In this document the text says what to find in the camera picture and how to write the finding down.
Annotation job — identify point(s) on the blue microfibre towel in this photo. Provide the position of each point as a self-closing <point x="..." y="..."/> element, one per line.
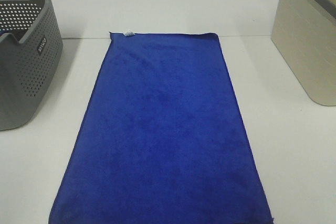
<point x="162" y="140"/>

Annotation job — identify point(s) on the grey perforated plastic basket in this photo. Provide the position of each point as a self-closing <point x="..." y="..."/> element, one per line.
<point x="31" y="47"/>

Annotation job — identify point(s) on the beige plastic bin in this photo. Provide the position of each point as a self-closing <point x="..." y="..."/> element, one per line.
<point x="304" y="34"/>

